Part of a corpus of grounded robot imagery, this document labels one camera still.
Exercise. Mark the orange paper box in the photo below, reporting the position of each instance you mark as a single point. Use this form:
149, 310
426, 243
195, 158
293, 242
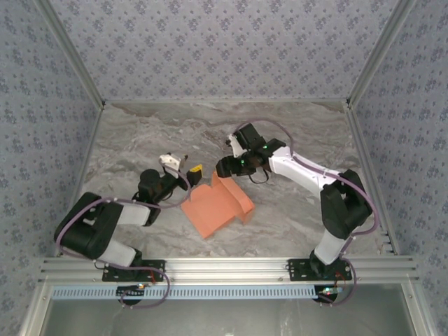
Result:
217, 206

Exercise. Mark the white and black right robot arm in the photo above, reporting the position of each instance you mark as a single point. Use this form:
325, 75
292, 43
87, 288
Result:
343, 210

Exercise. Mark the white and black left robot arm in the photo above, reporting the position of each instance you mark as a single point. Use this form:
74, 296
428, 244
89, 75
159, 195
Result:
87, 227

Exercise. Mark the black controller board with LED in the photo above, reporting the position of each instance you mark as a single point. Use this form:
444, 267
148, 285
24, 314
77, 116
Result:
131, 290
329, 292

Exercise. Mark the grey metal panel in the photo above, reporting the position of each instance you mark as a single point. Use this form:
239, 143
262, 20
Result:
227, 318

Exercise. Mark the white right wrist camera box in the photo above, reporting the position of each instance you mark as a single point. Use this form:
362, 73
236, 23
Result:
236, 147

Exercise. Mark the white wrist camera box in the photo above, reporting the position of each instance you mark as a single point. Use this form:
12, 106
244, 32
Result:
236, 147
169, 161

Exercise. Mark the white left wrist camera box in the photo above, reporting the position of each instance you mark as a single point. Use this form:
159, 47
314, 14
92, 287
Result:
169, 161

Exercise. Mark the aluminium table back rail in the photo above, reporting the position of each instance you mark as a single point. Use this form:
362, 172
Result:
224, 101

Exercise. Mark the aluminium table side rail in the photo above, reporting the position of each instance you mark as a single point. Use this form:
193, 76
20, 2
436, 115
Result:
82, 168
362, 140

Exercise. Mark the aluminium mounting rail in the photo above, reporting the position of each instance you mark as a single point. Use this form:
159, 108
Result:
227, 269

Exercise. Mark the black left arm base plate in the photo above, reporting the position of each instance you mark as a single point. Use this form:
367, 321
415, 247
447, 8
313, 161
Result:
119, 276

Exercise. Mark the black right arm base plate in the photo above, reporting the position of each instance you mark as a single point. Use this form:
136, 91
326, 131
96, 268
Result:
301, 271

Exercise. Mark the aluminium frame post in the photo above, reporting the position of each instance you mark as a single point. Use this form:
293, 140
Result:
378, 52
73, 52

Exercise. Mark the aluminium lower frame bar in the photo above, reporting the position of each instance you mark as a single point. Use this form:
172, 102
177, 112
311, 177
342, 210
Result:
418, 311
35, 311

